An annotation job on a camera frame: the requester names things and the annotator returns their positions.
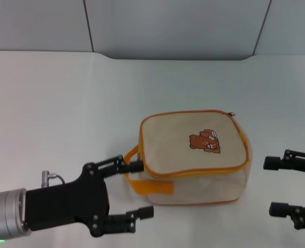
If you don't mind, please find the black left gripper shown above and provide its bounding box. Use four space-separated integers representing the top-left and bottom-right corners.
25 154 155 238

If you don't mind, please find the beige bear print food bag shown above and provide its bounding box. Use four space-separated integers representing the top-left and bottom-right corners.
123 110 253 207

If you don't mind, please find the left gripper cable with plug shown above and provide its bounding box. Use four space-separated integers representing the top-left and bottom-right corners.
40 169 65 188

